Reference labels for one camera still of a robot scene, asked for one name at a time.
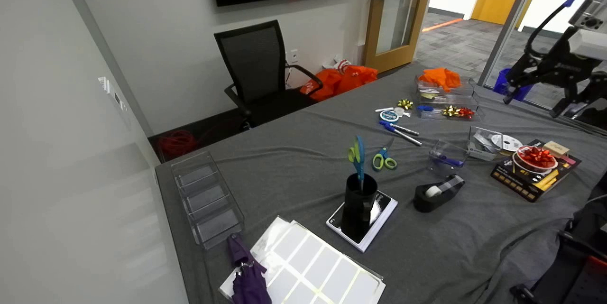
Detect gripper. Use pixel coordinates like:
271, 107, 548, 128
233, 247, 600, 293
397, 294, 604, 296
503, 28, 607, 119

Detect clear container with papers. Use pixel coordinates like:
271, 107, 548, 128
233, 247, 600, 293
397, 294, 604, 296
467, 126, 504, 162

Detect small clear container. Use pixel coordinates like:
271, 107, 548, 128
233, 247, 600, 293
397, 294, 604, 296
428, 139, 469, 175

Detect purple marker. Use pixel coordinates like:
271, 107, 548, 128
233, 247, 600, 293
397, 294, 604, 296
432, 152, 465, 168

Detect blue bin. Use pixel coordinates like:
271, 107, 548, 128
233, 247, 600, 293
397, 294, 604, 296
493, 67, 534, 102

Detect tan wooden block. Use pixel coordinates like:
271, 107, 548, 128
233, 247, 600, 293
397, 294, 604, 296
543, 141, 570, 157

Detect white ribbon spool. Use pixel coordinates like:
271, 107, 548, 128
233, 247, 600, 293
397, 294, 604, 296
490, 134, 524, 153

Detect bowl of red bows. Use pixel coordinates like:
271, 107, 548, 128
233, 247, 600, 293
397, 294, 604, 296
512, 145, 559, 175

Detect stack of clear containers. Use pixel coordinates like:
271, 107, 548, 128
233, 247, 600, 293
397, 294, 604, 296
415, 74, 478, 106

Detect black yellow flat box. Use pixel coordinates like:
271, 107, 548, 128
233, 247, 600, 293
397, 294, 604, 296
490, 139, 582, 203

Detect orange cloth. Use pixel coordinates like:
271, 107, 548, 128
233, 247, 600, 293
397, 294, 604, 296
418, 67, 462, 92

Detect clear flat tray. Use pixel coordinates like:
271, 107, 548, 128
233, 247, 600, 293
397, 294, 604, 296
416, 103, 482, 122

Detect black tape dispenser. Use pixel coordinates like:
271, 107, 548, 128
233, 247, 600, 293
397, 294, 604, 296
412, 174, 466, 213

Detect wooden glass door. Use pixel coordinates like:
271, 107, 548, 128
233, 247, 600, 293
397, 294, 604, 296
364, 0, 440, 74

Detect heap of orange bags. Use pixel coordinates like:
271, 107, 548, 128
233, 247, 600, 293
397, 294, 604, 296
299, 64, 379, 102

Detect black white notepad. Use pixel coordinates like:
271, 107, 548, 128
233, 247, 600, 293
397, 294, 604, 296
325, 189, 399, 253

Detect black pen cup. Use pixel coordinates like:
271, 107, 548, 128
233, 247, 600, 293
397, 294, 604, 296
340, 172, 379, 244

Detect grey tablecloth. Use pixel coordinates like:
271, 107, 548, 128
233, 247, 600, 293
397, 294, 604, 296
156, 62, 607, 304

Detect black office chair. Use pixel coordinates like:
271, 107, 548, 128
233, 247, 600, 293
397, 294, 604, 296
213, 19, 324, 130

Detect sheet of white labels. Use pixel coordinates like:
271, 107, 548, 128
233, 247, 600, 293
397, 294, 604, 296
219, 216, 386, 304

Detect purple folded umbrella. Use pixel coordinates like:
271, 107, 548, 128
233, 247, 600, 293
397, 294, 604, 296
226, 232, 274, 304

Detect clear compartment organizer tray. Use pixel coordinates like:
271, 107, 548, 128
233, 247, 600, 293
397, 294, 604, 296
170, 151, 245, 250

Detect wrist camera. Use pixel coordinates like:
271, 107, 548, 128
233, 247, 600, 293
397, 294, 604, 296
568, 0, 607, 34

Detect coil of red cable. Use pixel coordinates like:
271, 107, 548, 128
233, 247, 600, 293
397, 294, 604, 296
157, 129, 199, 160

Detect white wall thermostat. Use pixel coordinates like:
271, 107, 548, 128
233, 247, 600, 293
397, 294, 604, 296
98, 76, 128, 113

